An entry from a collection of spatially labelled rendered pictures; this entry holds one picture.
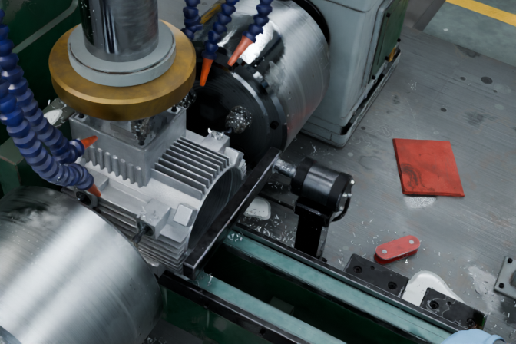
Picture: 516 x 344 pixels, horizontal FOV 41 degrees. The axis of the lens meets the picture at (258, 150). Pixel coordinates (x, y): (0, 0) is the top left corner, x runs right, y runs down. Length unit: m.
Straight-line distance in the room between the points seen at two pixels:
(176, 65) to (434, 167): 0.70
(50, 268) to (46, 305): 0.04
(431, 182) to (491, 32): 2.02
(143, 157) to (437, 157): 0.71
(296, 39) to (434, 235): 0.45
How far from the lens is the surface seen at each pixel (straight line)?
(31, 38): 1.04
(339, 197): 1.01
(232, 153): 0.97
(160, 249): 0.94
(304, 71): 1.09
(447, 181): 1.40
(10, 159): 0.91
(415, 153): 1.43
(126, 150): 0.91
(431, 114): 1.54
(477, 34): 3.31
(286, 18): 1.11
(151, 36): 0.84
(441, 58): 1.71
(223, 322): 1.04
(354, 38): 1.24
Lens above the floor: 1.78
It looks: 45 degrees down
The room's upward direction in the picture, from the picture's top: 5 degrees clockwise
